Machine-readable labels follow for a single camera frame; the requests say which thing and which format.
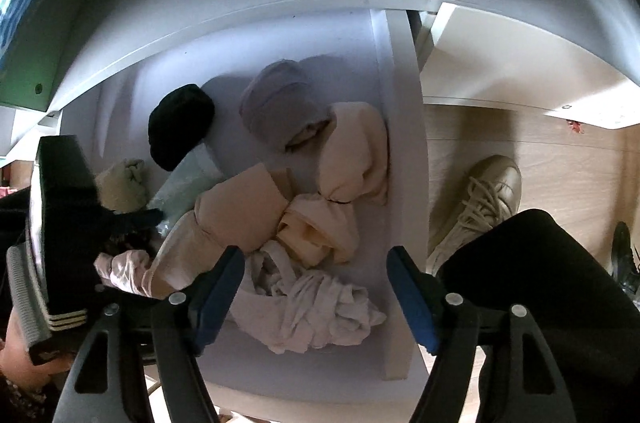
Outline pale sage cloth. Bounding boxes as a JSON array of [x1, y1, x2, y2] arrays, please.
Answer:
[[95, 158, 148, 211]]

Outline person's left forearm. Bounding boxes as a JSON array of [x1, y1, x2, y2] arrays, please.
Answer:
[[0, 378, 48, 423]]

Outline beige knotted tights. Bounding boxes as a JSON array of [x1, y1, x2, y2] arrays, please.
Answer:
[[317, 102, 391, 206]]

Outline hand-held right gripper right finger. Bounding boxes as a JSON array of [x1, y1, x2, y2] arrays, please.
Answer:
[[386, 245, 591, 423]]

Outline person's left hand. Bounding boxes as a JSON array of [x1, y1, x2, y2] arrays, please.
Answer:
[[0, 318, 56, 391]]

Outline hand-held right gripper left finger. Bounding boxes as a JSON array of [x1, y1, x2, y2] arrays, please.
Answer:
[[52, 245, 246, 423]]

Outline black lace cloth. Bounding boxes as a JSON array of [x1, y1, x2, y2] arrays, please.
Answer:
[[148, 84, 216, 171]]

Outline lavender grey cloth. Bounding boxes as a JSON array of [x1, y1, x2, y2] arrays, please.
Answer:
[[239, 60, 332, 154]]

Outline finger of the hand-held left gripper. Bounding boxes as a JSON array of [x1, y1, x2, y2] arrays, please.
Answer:
[[95, 206, 166, 236]]

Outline large beige tights bundle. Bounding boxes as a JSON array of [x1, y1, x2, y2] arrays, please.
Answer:
[[142, 163, 293, 299]]

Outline beige sneaker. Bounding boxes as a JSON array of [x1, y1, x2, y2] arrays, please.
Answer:
[[426, 154, 522, 274]]

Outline white cloth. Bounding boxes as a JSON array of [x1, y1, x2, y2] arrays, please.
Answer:
[[230, 239, 388, 354]]

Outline black shoe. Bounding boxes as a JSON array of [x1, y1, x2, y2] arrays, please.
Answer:
[[611, 221, 640, 299]]

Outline small beige cloth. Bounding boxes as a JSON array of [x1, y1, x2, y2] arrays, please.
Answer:
[[276, 196, 358, 266]]

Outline mint green cloth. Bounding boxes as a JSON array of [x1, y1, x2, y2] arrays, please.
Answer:
[[146, 146, 226, 234]]

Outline person's leg in black pants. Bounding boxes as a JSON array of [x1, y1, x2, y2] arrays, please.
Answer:
[[435, 209, 640, 423]]

